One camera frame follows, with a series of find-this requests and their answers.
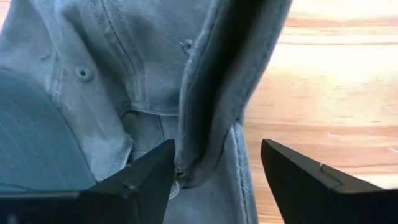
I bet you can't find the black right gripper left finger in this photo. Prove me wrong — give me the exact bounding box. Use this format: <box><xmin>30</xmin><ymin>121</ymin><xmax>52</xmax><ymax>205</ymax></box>
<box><xmin>0</xmin><ymin>139</ymin><xmax>177</xmax><ymax>224</ymax></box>

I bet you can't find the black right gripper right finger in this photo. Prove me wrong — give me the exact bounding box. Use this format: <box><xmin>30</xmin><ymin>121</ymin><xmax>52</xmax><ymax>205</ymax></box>
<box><xmin>260</xmin><ymin>138</ymin><xmax>398</xmax><ymax>224</ymax></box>

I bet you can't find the grey-blue washed cap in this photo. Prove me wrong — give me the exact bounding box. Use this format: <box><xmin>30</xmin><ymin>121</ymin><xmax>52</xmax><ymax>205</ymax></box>
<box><xmin>0</xmin><ymin>0</ymin><xmax>294</xmax><ymax>224</ymax></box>

